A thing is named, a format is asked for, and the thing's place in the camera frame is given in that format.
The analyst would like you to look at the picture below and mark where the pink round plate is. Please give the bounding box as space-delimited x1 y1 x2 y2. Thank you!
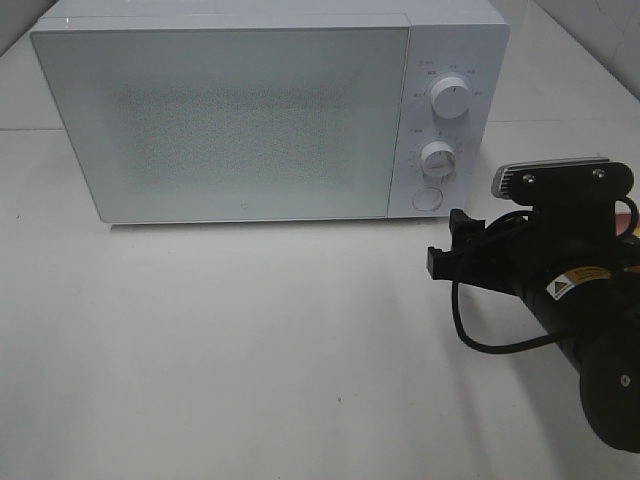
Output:
615 212 631 236

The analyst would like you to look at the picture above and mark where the round white door button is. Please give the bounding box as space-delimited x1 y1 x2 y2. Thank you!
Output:
412 187 444 212

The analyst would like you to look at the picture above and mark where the white microwave door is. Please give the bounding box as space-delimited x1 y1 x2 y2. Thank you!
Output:
31 28 408 224

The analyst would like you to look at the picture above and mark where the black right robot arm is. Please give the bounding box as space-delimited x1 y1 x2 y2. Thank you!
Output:
427 201 639 453

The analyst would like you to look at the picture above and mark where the upper white power knob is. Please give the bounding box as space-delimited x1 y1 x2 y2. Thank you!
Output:
429 73 472 120

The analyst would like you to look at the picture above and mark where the black camera cable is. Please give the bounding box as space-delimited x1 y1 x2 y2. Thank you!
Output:
450 194 640 354

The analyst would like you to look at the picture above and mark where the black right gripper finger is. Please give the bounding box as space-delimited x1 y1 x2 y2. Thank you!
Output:
426 246 458 281
449 209 486 240

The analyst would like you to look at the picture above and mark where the lower white timer knob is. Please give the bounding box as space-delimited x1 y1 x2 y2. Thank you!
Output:
420 141 456 178

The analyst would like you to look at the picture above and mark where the white microwave oven body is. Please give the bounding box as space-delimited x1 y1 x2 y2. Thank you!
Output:
30 1 510 223

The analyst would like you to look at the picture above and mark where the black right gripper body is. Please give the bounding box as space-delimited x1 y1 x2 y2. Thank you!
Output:
452 202 625 300

